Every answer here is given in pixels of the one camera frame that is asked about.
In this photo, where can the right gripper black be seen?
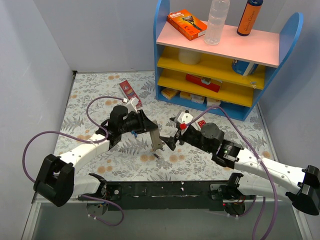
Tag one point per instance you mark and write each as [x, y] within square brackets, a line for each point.
[179, 135]

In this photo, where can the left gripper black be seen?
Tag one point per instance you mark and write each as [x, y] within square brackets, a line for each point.
[146, 122]

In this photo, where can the grey remote control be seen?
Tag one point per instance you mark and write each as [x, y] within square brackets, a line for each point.
[155, 140]

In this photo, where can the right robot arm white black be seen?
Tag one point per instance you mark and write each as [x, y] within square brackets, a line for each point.
[299, 186]

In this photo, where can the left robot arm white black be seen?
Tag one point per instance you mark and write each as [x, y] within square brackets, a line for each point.
[57, 181]

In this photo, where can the red white remote control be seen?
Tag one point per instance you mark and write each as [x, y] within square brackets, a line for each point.
[200, 123]

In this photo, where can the blue clip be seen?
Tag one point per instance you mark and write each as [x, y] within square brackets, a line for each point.
[134, 134]

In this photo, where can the yellow soap pack left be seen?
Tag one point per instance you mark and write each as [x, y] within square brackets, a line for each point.
[169, 93]

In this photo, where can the yellow white pack middle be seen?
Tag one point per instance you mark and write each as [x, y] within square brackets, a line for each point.
[192, 97]

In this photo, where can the red toothpaste box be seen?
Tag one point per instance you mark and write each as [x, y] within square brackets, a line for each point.
[129, 92]

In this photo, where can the white pack right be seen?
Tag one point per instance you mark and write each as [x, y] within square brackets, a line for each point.
[211, 102]

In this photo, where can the red box on shelf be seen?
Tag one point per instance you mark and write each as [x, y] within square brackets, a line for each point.
[205, 82]

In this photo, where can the floral table mat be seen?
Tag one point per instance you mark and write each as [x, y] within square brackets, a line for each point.
[93, 96]

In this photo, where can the black base bar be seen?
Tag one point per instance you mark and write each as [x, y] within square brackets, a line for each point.
[176, 195]

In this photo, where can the white paper roll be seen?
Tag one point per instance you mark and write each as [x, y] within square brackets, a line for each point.
[189, 57]

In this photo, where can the blue shelf unit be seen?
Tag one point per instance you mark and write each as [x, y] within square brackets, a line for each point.
[238, 94]

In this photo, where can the blue white can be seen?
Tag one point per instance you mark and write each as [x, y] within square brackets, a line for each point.
[243, 68]

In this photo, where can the orange razor box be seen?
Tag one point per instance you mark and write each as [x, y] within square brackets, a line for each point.
[187, 24]

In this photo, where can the clear plastic bottle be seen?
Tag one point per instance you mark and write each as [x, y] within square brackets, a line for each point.
[216, 20]

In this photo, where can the orange cylindrical bottle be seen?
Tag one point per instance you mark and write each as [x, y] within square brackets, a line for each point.
[249, 16]

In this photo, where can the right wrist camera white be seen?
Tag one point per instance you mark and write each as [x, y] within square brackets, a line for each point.
[183, 119]

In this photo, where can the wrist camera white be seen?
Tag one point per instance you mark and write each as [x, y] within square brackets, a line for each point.
[183, 119]
[131, 105]

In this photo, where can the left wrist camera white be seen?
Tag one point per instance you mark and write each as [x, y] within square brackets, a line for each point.
[131, 105]

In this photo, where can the aluminium rail frame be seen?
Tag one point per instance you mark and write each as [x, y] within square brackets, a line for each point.
[81, 219]

